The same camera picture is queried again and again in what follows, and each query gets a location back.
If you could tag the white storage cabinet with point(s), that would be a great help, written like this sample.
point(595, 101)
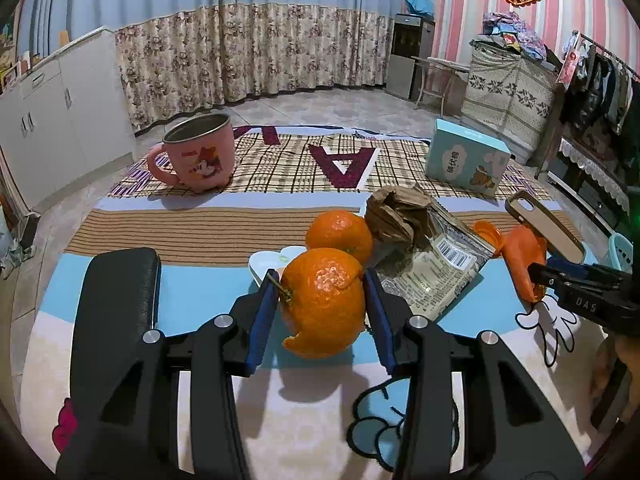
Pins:
point(66, 123)

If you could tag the brown phone case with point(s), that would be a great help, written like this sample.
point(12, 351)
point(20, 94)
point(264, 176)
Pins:
point(524, 207)

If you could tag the person's right hand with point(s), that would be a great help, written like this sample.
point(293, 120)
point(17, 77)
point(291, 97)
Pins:
point(616, 347)

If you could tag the pink cartoon mug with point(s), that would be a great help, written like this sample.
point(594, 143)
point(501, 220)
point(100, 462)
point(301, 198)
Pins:
point(198, 153)

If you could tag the grey water dispenser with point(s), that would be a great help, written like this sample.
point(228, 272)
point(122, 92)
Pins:
point(413, 37)

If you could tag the cloth covered cabinet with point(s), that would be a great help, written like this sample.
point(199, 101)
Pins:
point(509, 97)

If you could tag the light blue tissue box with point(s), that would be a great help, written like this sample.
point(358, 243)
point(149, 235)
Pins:
point(466, 158)

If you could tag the low tv stand lace cover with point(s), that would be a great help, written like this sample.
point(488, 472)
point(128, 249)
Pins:
point(585, 181)

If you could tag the clothes rack with garments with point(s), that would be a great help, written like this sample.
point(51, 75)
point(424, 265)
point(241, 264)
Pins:
point(595, 104)

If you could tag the pile of folded clothes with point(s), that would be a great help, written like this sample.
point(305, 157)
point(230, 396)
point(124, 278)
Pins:
point(515, 34)

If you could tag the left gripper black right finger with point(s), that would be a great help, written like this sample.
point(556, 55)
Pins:
point(455, 407)

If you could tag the colourful cartoon table blanket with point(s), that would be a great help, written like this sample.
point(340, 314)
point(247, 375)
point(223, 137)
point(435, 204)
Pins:
point(300, 419)

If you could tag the light blue plastic basket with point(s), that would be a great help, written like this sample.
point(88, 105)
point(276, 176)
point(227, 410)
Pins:
point(620, 255)

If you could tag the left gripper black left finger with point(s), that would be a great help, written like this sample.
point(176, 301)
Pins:
point(152, 406)

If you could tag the orange tangerine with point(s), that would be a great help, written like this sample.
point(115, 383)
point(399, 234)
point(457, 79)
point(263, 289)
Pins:
point(343, 230)
point(322, 302)

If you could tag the printed snack wrapper bag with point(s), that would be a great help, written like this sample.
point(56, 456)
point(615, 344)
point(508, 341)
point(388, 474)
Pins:
point(432, 274)

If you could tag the blue floral curtain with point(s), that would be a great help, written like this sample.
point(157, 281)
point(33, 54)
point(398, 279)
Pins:
point(177, 56)

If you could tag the orange plastic bag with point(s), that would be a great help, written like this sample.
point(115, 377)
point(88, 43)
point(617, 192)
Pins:
point(519, 248)

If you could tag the brown paper ball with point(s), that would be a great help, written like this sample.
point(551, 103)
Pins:
point(401, 216)

